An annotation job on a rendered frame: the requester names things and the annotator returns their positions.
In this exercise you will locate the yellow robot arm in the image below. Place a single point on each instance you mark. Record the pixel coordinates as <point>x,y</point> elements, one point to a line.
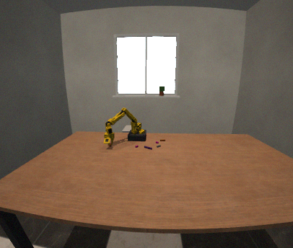
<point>134,123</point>

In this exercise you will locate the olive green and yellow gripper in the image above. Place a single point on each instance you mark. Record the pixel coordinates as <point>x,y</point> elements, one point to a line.
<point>108,137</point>

